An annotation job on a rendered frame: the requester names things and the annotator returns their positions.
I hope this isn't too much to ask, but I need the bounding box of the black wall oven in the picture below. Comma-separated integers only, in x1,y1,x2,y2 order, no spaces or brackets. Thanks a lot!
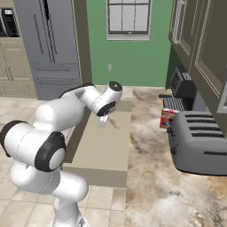
0,7,20,38

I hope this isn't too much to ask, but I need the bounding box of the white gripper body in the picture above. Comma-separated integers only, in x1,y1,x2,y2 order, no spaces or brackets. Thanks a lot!
98,115,110,129

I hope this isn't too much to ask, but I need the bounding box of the beige cupboard run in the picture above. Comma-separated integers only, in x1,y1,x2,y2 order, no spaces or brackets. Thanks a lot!
0,0,38,99

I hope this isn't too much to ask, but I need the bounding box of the red printed box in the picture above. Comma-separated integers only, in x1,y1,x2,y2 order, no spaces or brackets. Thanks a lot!
159,107,181,129

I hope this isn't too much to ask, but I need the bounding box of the brown wall cupboard door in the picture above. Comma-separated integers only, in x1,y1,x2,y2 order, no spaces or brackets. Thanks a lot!
168,0,207,73
189,0,227,136

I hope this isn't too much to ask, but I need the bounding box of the grey four-slot toaster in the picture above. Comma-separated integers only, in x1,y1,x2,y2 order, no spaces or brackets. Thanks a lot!
166,110,227,177

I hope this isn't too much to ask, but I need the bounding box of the beige open drawer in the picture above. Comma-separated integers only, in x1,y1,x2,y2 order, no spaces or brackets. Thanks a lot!
61,98,133,189

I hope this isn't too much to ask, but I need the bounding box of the wooden spoon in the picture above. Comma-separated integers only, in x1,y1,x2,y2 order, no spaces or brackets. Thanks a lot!
107,117,121,129

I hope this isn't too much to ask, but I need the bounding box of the brown tall side panel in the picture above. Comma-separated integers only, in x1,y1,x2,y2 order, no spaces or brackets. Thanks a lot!
72,0,93,87

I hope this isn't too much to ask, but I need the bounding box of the black coffee machine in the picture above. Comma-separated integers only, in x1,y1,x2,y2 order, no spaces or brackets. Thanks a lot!
158,66,207,114

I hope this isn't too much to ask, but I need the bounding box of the grey fridge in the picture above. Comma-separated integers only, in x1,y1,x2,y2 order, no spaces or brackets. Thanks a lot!
12,0,82,101

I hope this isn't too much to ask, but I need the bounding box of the white framed window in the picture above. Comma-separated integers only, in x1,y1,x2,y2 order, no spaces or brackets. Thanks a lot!
106,0,153,42

